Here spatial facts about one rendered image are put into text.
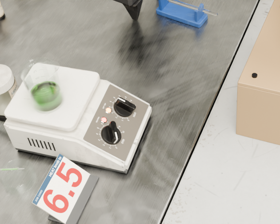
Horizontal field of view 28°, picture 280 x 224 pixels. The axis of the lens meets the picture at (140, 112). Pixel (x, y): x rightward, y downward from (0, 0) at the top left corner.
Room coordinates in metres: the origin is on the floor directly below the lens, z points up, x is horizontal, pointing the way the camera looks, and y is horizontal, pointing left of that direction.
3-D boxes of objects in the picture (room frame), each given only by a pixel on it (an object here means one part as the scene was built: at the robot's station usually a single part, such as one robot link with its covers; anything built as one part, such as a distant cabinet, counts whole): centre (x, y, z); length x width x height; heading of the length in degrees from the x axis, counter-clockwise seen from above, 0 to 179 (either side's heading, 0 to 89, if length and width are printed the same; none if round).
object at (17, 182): (0.52, 0.20, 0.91); 0.06 x 0.06 x 0.02
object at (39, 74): (0.60, 0.13, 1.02); 0.06 x 0.05 x 0.08; 91
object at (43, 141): (0.60, 0.11, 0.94); 0.22 x 0.13 x 0.08; 64
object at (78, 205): (0.48, 0.13, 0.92); 0.09 x 0.06 x 0.04; 152
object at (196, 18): (0.85, -0.11, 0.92); 0.10 x 0.03 x 0.04; 49
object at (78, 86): (0.61, 0.13, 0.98); 0.12 x 0.12 x 0.01; 64
